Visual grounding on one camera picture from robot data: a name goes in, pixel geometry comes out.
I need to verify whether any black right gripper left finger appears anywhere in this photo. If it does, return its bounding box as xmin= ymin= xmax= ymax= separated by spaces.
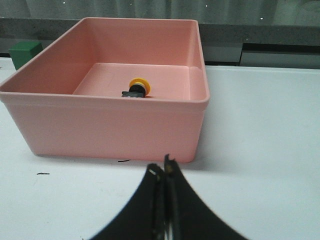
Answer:
xmin=92 ymin=163 xmax=164 ymax=240

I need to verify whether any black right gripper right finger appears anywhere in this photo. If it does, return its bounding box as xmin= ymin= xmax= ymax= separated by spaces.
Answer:
xmin=164 ymin=154 xmax=246 ymax=240

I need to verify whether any yellow mushroom push button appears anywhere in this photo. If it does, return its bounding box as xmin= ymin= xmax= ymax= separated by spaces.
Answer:
xmin=121 ymin=77 xmax=151 ymax=98

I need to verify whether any pink plastic bin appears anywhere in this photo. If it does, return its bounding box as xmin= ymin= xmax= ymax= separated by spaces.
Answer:
xmin=0 ymin=17 xmax=210 ymax=163

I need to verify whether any green cube near bin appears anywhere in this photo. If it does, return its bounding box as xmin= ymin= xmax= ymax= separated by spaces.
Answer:
xmin=8 ymin=41 xmax=43 ymax=70

